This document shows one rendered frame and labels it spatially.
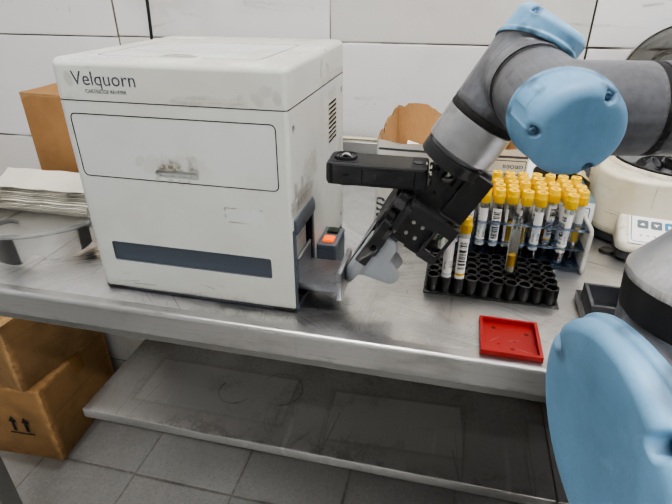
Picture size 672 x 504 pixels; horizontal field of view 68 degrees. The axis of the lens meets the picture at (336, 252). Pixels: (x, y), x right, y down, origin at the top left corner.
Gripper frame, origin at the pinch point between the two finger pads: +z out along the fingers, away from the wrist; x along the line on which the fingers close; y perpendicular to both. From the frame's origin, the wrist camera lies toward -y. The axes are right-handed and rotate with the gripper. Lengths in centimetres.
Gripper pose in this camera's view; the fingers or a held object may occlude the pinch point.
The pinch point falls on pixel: (348, 269)
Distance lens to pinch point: 64.2
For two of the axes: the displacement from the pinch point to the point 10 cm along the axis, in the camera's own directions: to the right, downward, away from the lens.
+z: -4.9, 7.1, 5.1
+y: 8.4, 5.3, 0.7
